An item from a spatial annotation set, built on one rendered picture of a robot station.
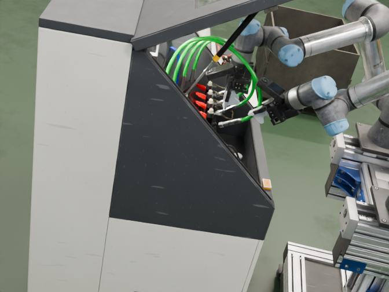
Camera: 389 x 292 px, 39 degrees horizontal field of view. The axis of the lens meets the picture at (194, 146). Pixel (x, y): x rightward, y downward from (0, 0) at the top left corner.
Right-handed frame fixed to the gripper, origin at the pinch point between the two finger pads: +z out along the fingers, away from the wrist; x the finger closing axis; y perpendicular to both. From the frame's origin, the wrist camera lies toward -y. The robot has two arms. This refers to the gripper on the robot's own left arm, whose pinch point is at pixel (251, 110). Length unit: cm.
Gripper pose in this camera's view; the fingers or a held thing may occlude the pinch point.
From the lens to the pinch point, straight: 203.5
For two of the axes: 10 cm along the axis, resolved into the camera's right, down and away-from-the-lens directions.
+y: 5.4, 8.3, 1.7
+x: 6.0, -5.2, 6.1
